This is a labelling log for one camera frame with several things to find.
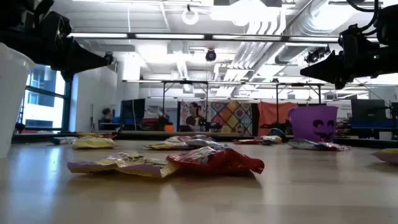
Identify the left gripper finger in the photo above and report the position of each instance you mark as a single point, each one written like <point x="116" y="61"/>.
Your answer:
<point x="67" y="75"/>
<point x="87" y="57"/>

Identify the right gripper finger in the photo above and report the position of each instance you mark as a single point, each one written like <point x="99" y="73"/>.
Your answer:
<point x="326" y="67"/>
<point x="340" y="83"/>

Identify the white plastic bucket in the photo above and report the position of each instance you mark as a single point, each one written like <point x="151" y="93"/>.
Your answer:
<point x="12" y="99"/>

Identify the blue silver candy bar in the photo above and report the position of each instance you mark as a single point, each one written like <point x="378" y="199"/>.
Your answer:
<point x="63" y="140"/>

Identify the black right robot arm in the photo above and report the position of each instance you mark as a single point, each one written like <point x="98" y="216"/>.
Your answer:
<point x="388" y="25"/>

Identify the yellow pink candy pack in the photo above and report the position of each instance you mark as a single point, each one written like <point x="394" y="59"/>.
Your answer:
<point x="124" y="163"/>

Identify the black ceiling spotlight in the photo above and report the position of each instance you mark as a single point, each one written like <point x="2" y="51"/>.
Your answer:
<point x="317" y="55"/>
<point x="109" y="58"/>
<point x="211" y="55"/>

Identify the black monitor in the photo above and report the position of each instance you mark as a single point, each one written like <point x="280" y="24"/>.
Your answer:
<point x="133" y="110"/>
<point x="368" y="110"/>

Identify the purple pumpkin-face bucket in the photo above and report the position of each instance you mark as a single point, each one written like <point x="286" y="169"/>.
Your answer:
<point x="312" y="124"/>

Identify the person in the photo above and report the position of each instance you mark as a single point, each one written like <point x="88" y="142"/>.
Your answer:
<point x="107" y="115"/>
<point x="194" y="116"/>

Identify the orange cloth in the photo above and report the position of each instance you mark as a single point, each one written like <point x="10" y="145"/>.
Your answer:
<point x="273" y="115"/>

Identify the long linear ceiling light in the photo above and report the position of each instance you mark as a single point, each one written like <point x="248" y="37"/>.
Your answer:
<point x="171" y="36"/>

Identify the colourful patchwork quilt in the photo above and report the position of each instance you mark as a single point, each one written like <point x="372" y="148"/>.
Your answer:
<point x="231" y="117"/>

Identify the floral poster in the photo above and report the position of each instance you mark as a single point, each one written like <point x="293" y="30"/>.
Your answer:
<point x="183" y="107"/>

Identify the small orange box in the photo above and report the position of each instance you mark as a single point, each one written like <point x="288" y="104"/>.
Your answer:
<point x="169" y="128"/>

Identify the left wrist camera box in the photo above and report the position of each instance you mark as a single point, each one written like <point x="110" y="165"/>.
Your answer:
<point x="57" y="26"/>

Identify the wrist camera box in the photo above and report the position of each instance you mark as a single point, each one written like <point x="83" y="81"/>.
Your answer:
<point x="57" y="26"/>
<point x="354" y="40"/>

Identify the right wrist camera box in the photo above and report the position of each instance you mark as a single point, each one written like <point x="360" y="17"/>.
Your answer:
<point x="354" y="40"/>

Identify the black stand frame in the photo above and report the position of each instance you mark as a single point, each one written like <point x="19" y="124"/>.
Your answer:
<point x="298" y="84"/>
<point x="186" y="82"/>

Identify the window with dark frame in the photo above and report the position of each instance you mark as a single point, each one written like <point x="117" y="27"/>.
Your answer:
<point x="43" y="102"/>

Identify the black aluminium table frame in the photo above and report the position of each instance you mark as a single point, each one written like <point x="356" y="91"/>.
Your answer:
<point x="140" y="136"/>

